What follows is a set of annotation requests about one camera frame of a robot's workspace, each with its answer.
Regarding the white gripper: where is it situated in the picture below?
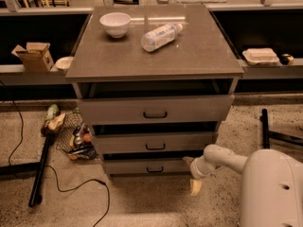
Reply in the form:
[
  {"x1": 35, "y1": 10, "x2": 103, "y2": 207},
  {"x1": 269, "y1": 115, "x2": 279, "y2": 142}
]
[{"x1": 182, "y1": 156, "x2": 216, "y2": 196}]

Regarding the grey drawer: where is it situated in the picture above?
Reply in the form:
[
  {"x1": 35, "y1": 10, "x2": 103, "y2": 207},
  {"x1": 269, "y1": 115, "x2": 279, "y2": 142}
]
[
  {"x1": 91, "y1": 131, "x2": 218, "y2": 154},
  {"x1": 103, "y1": 158, "x2": 189, "y2": 175},
  {"x1": 78, "y1": 96, "x2": 234, "y2": 125}
]

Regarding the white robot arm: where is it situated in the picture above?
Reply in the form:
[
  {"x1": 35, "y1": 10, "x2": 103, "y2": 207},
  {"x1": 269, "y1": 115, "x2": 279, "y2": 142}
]
[{"x1": 184, "y1": 145, "x2": 303, "y2": 227}]

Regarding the grey drawer cabinet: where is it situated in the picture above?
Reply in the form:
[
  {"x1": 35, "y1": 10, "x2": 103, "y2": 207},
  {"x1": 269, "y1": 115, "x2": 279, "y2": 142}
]
[{"x1": 66, "y1": 5, "x2": 243, "y2": 166}]

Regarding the open cardboard box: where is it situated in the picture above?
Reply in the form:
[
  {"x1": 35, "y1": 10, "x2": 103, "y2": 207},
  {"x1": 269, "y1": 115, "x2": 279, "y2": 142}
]
[{"x1": 11, "y1": 43, "x2": 54, "y2": 73}]

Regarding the black right table leg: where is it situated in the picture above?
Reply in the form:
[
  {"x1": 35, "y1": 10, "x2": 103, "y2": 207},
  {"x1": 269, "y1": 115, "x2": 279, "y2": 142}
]
[{"x1": 259, "y1": 109, "x2": 303, "y2": 148}]

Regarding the white foam food container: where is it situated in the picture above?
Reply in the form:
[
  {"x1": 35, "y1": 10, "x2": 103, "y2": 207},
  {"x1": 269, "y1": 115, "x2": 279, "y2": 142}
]
[{"x1": 242, "y1": 48, "x2": 279, "y2": 65}]

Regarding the clear plastic bottle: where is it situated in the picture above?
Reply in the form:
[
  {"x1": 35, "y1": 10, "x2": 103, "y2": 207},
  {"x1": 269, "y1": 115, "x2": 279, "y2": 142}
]
[{"x1": 141, "y1": 24, "x2": 183, "y2": 52}]

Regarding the brown bread on floor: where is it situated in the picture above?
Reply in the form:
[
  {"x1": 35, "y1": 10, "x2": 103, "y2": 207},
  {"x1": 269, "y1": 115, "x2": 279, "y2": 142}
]
[{"x1": 41, "y1": 113, "x2": 65, "y2": 136}]

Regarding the small dark round object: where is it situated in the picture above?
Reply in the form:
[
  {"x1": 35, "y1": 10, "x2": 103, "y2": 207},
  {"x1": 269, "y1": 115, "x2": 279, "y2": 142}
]
[{"x1": 279, "y1": 54, "x2": 294, "y2": 65}]

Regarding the green bottle on floor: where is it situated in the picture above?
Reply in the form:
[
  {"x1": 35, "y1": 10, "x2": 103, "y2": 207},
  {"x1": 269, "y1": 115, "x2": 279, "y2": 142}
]
[{"x1": 45, "y1": 104, "x2": 60, "y2": 120}]

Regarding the white bowl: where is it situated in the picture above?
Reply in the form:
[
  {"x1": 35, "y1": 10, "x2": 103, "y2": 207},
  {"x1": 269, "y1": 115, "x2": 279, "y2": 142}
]
[{"x1": 99, "y1": 12, "x2": 131, "y2": 38}]

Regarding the small white dish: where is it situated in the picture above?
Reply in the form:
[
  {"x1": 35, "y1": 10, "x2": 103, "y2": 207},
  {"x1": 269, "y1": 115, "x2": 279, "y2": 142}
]
[{"x1": 55, "y1": 57, "x2": 73, "y2": 71}]

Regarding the wire basket with utensils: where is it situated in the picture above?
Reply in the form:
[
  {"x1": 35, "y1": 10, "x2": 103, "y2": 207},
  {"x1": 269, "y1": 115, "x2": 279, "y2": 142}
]
[{"x1": 56, "y1": 111, "x2": 97, "y2": 161}]

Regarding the black power cable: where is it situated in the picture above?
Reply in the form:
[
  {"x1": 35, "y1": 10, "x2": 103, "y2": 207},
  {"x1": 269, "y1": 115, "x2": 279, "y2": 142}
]
[{"x1": 0, "y1": 79, "x2": 111, "y2": 227}]

